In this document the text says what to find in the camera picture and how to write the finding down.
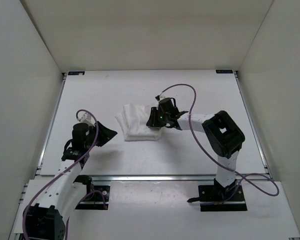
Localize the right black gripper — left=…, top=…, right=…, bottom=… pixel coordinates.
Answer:
left=147, top=108, right=170, bottom=128

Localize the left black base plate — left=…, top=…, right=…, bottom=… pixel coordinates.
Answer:
left=75, top=184, right=111, bottom=211

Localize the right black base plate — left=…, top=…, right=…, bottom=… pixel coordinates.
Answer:
left=187, top=185, right=248, bottom=212

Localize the right blue corner label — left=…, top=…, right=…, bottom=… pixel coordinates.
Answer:
left=215, top=69, right=233, bottom=74

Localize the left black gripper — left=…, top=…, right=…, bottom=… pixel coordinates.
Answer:
left=86, top=119, right=119, bottom=147

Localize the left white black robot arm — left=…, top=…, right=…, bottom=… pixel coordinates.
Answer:
left=22, top=103, right=163, bottom=240

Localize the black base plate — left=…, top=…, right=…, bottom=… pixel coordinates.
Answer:
left=75, top=184, right=111, bottom=211
left=187, top=185, right=248, bottom=212

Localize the aluminium table edge rail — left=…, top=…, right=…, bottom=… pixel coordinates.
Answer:
left=92, top=174, right=215, bottom=182

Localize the white fabric skirt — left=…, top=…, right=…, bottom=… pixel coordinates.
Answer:
left=115, top=103, right=163, bottom=142

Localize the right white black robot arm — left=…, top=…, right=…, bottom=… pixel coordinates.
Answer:
left=146, top=96, right=245, bottom=200

